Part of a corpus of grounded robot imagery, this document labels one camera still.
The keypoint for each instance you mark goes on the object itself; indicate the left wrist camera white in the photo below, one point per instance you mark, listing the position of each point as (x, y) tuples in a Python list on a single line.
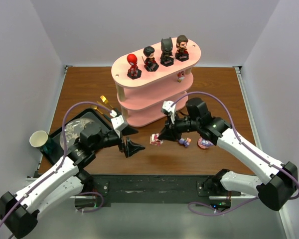
[(118, 122)]

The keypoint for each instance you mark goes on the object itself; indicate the pink three-tier shelf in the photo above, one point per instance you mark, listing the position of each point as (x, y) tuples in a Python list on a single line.
[(141, 99)]

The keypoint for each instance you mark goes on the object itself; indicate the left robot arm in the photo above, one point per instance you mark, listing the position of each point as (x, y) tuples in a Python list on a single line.
[(20, 211)]

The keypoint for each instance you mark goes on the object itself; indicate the pink bear cake square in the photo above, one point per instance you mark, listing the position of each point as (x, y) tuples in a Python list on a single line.
[(154, 139)]

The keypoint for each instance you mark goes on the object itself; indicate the red spider hero figure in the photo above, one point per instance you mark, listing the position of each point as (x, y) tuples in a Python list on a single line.
[(134, 72)]

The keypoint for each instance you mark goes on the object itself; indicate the brown haired hero figure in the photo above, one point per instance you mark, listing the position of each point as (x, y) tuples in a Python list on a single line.
[(181, 48)]

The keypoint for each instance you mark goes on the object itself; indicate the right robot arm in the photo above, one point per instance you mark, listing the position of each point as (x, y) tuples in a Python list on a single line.
[(273, 182)]

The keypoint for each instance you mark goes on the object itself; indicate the black haired red figure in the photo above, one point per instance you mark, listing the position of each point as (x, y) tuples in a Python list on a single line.
[(150, 63)]

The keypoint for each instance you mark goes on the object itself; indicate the dark bat hero figure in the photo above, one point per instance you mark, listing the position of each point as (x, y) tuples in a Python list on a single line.
[(166, 46)]

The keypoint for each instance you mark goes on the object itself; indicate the purple bunny with cake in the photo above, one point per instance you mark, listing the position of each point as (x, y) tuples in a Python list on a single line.
[(185, 141)]

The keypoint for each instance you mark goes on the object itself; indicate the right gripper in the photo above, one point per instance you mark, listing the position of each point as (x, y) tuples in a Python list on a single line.
[(171, 125)]

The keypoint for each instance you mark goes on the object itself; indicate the purple bunny pink donut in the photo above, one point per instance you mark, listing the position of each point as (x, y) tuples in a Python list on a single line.
[(204, 144)]

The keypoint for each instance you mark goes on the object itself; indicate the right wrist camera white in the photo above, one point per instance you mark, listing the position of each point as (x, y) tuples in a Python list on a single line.
[(168, 108)]

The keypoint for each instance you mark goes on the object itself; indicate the dark green glass cup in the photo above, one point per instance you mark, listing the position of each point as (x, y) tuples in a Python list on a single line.
[(48, 146)]

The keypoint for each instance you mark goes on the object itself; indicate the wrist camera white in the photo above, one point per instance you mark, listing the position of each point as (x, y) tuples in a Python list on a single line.
[(118, 122), (168, 108)]

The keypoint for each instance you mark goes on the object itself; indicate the aluminium frame rail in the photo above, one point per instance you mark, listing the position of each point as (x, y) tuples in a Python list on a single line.
[(285, 218)]

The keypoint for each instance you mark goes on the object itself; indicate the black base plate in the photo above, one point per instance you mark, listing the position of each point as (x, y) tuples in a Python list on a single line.
[(157, 189)]

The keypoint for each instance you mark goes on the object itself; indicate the round deer pattern plate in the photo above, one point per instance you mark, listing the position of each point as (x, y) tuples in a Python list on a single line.
[(72, 131)]

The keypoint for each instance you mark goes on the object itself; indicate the gold fork green handle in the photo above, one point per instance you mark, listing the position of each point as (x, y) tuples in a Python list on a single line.
[(106, 101)]

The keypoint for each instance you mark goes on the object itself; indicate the ice cream cone bear toy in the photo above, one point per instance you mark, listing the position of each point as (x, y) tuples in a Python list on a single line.
[(180, 76)]

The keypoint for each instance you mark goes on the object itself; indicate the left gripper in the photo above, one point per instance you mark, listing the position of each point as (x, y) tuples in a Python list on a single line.
[(123, 139)]

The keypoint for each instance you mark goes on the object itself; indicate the white paper cup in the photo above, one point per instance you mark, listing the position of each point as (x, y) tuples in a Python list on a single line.
[(38, 139)]

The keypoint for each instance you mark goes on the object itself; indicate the gold spoon green handle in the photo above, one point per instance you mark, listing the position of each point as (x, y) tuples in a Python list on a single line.
[(94, 107)]

